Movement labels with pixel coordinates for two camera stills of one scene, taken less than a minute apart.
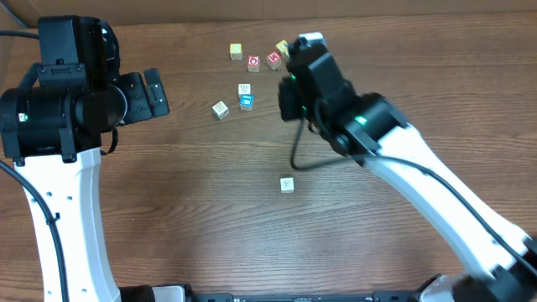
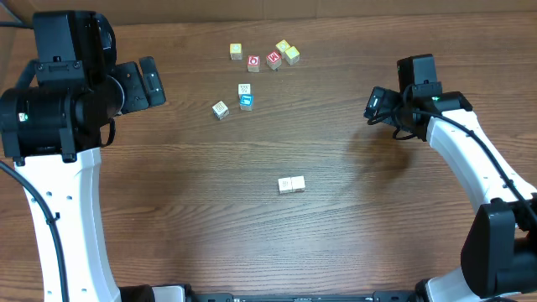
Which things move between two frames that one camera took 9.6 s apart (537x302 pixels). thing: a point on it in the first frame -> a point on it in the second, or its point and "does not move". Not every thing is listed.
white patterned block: [221, 110] does not move
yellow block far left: [236, 51] does not move
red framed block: [287, 184] does not move
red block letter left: [253, 64] does not move
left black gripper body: [138, 107] -> [135, 96]
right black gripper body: [296, 108] -> [390, 105]
